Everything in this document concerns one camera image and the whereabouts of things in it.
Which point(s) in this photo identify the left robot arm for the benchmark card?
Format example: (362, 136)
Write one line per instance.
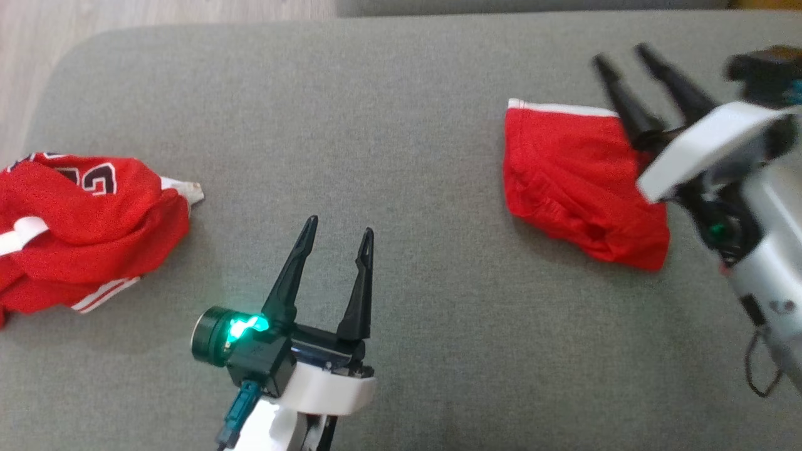
(269, 432)

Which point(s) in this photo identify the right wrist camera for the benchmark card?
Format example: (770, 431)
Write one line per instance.
(764, 69)

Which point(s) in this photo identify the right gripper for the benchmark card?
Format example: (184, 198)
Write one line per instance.
(714, 144)

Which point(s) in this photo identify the large grey fabric cushion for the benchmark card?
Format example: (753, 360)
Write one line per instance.
(407, 156)

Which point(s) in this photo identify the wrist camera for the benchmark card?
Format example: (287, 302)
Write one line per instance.
(764, 69)
(213, 335)

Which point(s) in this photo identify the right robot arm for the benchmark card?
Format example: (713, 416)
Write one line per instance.
(770, 250)

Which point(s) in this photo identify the yellow sofa back cushion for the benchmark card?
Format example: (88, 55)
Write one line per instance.
(770, 4)

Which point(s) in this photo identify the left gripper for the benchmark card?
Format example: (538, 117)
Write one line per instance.
(326, 385)

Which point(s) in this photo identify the red shorts with white trim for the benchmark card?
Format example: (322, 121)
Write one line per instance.
(564, 169)

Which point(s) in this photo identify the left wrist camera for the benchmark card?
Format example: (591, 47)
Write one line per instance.
(213, 335)

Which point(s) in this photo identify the red basketball jersey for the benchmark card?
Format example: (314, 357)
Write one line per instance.
(94, 232)

